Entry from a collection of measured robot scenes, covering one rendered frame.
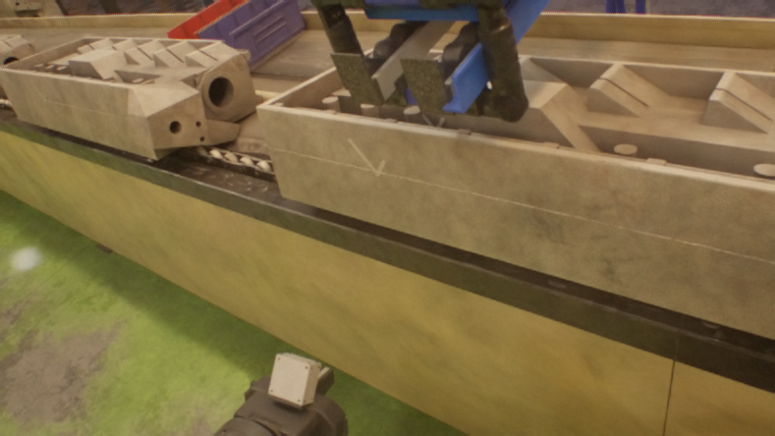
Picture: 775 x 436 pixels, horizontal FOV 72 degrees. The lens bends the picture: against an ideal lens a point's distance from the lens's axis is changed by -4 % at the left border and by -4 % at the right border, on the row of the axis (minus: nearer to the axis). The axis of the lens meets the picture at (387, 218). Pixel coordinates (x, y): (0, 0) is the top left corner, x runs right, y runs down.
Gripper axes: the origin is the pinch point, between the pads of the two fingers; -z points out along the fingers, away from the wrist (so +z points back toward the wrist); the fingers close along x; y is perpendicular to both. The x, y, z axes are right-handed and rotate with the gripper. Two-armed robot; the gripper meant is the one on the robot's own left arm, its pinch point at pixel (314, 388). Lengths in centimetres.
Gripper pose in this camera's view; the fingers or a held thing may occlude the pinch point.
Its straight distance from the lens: 68.1
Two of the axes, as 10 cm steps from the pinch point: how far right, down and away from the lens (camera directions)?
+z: -4.4, 3.5, -8.3
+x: 9.0, 1.6, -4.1
